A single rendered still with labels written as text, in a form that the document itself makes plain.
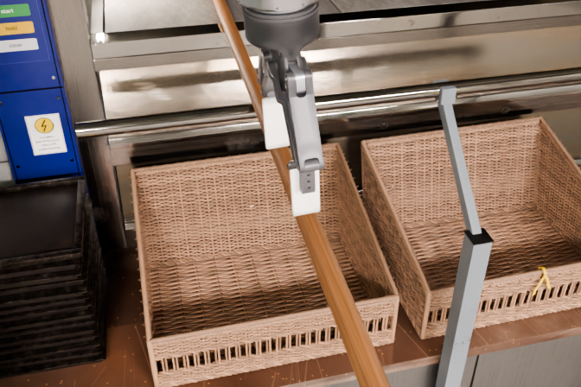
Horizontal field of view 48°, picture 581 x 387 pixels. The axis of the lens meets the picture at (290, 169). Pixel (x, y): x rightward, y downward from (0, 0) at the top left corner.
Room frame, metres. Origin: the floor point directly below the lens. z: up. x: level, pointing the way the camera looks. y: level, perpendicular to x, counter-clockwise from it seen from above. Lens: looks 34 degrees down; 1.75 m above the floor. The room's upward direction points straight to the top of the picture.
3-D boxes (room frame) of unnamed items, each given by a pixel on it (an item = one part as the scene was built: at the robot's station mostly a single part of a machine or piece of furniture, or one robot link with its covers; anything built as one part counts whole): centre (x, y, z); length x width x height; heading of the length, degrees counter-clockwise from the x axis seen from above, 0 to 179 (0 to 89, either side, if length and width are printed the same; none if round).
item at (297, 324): (1.19, 0.08, 0.72); 0.56 x 0.49 x 0.28; 104
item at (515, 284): (1.33, -0.51, 0.72); 0.56 x 0.49 x 0.28; 104
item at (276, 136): (0.69, 0.02, 1.36); 0.03 x 0.01 x 0.07; 104
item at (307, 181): (0.54, -0.02, 1.38); 0.03 x 0.01 x 0.05; 14
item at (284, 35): (0.62, 0.01, 1.49); 0.08 x 0.07 x 0.09; 14
